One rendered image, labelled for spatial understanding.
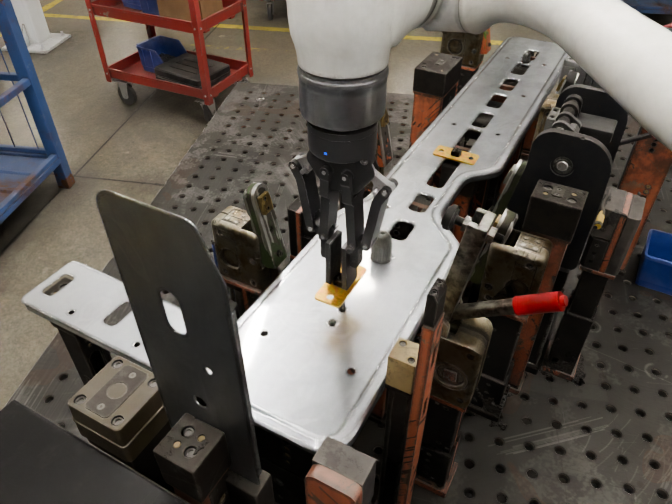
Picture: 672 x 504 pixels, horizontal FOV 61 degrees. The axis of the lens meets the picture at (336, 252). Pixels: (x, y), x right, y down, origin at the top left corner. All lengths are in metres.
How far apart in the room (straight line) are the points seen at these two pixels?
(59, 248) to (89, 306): 1.86
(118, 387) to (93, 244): 2.03
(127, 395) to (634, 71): 0.56
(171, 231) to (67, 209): 2.54
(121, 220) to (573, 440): 0.86
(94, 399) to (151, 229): 0.29
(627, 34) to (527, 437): 0.74
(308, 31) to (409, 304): 0.42
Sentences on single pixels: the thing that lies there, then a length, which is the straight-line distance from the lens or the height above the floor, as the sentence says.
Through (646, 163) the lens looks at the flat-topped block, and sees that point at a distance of 1.28.
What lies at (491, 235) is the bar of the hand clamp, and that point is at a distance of 0.61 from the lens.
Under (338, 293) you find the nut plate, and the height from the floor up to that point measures 1.05.
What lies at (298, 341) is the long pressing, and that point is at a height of 1.00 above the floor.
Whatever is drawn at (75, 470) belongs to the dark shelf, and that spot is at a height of 1.03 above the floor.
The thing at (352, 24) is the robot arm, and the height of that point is 1.40.
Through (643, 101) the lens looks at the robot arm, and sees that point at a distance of 0.46.
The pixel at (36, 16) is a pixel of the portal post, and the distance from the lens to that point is 4.93.
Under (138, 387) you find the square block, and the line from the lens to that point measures 0.67.
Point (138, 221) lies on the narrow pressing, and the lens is 0.44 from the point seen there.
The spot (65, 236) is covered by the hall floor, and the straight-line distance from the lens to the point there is 2.78.
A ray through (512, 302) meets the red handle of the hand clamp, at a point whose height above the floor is 1.12.
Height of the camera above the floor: 1.57
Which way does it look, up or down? 40 degrees down
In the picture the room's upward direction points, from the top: straight up
